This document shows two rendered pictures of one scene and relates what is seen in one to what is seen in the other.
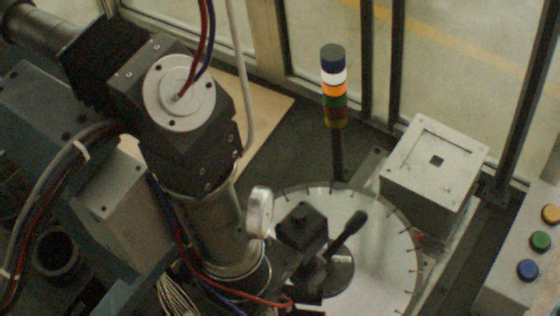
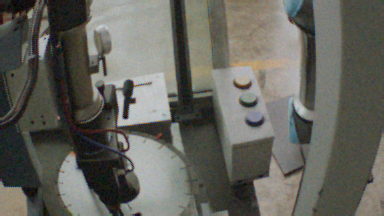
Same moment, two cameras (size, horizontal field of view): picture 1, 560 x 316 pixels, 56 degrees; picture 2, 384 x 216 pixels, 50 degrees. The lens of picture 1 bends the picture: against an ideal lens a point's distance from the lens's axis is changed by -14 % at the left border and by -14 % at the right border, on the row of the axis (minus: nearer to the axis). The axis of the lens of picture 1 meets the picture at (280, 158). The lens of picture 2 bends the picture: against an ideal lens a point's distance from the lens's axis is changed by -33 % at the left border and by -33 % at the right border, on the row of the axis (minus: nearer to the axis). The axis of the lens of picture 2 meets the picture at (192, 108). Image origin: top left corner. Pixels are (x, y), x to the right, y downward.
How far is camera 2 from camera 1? 0.48 m
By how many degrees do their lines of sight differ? 34
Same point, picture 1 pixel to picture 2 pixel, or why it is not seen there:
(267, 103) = not seen: hidden behind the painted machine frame
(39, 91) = not seen: outside the picture
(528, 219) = (228, 93)
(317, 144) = (55, 152)
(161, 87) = not seen: outside the picture
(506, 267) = (238, 126)
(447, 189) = (152, 111)
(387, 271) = (157, 165)
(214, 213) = (83, 45)
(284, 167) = (48, 172)
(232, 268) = (93, 104)
